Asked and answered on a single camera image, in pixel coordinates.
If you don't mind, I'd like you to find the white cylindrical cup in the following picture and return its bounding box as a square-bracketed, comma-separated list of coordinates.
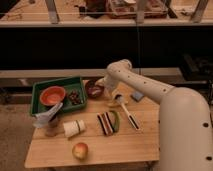
[63, 120, 86, 138]

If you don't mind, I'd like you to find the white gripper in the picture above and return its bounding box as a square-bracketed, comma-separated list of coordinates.
[107, 89, 128, 107]

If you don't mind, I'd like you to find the red yellow apple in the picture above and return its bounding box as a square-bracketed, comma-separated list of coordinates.
[72, 142, 88, 160]

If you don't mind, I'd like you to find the green pepper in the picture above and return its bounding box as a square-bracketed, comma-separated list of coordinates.
[110, 110, 120, 132]

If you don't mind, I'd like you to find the green plastic tray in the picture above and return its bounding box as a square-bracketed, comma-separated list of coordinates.
[30, 76, 87, 117]

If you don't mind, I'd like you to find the dark maroon bowl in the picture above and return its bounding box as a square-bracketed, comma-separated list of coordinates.
[85, 80, 104, 98]

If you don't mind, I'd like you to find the dark grapes bunch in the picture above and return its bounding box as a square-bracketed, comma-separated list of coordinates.
[68, 90, 82, 105]

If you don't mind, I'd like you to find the red orange bowl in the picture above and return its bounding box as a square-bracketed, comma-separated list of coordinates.
[39, 86, 66, 106]

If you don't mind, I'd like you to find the blue sponge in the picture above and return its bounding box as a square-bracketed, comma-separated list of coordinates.
[131, 91, 144, 102]

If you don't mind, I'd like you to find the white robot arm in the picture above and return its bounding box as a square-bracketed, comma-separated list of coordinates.
[104, 59, 213, 171]

